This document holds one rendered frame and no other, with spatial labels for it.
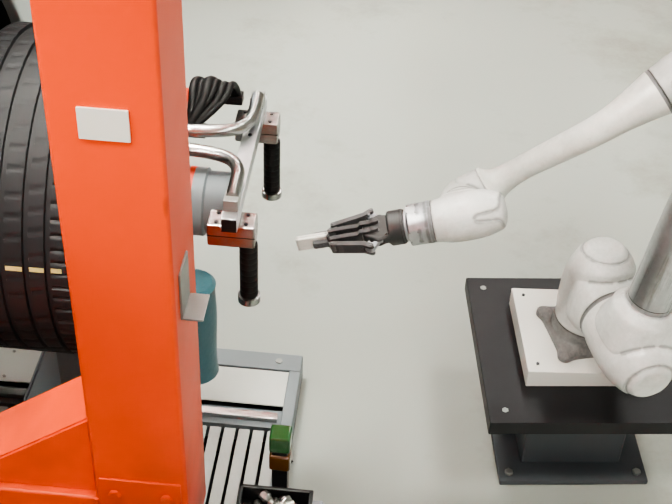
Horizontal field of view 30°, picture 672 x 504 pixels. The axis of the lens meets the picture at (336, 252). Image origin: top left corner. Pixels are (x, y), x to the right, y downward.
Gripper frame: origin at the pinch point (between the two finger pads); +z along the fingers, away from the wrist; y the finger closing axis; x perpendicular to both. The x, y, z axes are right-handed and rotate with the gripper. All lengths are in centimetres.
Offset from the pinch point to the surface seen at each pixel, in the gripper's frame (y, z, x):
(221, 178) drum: 6.1, 12.5, -24.9
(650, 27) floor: -220, -102, 105
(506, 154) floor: -132, -41, 87
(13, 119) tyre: 19, 41, -55
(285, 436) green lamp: 51, 4, 3
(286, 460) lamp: 52, 6, 8
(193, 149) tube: 9.5, 14.8, -35.3
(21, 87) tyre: 13, 40, -58
